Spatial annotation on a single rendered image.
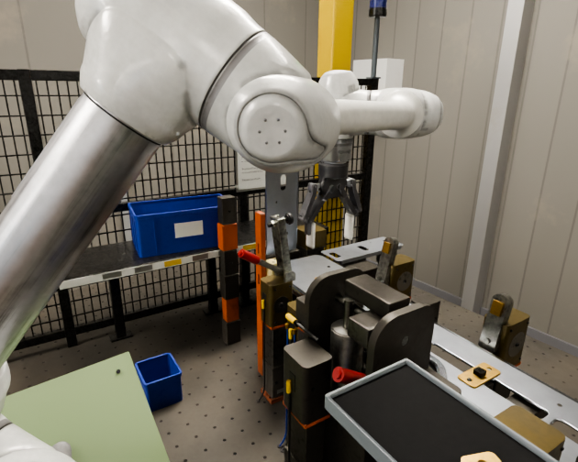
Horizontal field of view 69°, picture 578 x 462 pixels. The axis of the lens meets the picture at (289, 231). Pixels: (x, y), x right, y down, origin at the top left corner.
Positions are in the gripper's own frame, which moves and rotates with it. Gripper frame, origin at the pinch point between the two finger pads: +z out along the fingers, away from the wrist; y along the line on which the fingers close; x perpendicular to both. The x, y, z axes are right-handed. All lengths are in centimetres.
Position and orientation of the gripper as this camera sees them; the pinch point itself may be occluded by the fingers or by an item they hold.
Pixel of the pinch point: (329, 237)
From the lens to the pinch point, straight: 112.7
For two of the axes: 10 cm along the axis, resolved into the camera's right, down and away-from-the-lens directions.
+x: -5.3, -2.8, 8.0
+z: -0.1, 9.5, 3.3
